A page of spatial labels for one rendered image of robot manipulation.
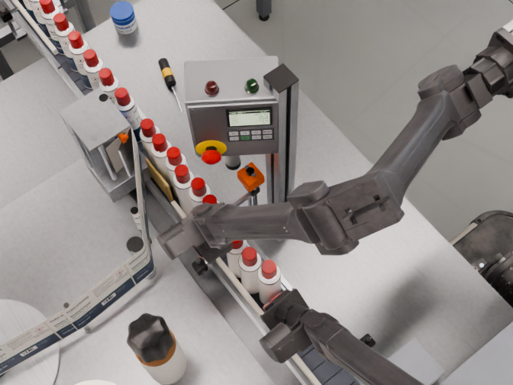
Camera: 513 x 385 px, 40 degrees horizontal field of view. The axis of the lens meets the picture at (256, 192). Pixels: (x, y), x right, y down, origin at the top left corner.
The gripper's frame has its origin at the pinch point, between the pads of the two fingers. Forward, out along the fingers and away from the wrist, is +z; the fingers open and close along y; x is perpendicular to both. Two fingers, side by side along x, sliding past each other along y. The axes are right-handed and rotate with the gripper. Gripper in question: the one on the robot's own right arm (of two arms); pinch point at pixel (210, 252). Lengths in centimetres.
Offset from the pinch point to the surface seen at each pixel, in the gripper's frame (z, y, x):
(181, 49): 19, -65, 34
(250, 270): -2.7, 9.9, 4.1
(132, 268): 0.3, -7.7, -16.2
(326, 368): 13.4, 34.3, 6.8
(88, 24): 37, -107, 21
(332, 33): 101, -90, 121
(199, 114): -42.9, -6.6, 6.6
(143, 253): -2.1, -8.1, -12.4
